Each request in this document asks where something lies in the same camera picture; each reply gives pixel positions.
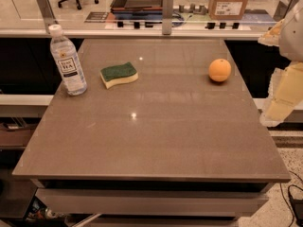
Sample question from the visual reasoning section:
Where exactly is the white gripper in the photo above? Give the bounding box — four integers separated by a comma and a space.
258, 0, 303, 127

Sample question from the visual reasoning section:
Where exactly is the orange fruit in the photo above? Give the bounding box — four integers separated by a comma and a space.
208, 59, 231, 82

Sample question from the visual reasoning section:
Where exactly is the green and yellow sponge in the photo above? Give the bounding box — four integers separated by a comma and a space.
100, 62, 138, 89

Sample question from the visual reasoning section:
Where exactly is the cardboard box with label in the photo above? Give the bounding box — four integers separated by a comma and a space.
208, 0, 248, 20

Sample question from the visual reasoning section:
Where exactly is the clear plastic water bottle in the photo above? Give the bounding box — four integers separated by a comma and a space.
48, 25, 87, 96

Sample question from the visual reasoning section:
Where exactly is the right metal glass post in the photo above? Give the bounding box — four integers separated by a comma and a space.
274, 0, 299, 21

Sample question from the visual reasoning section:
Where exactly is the metal glass post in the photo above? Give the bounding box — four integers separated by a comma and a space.
162, 0, 173, 35
274, 0, 299, 21
36, 0, 57, 33

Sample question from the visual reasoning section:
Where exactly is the middle metal glass post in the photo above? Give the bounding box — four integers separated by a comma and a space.
162, 0, 173, 35

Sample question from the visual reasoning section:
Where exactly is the black power adapter with cable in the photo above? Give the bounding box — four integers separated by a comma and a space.
278, 170, 303, 227

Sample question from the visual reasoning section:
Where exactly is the left metal glass post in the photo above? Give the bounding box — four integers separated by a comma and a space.
36, 0, 57, 33

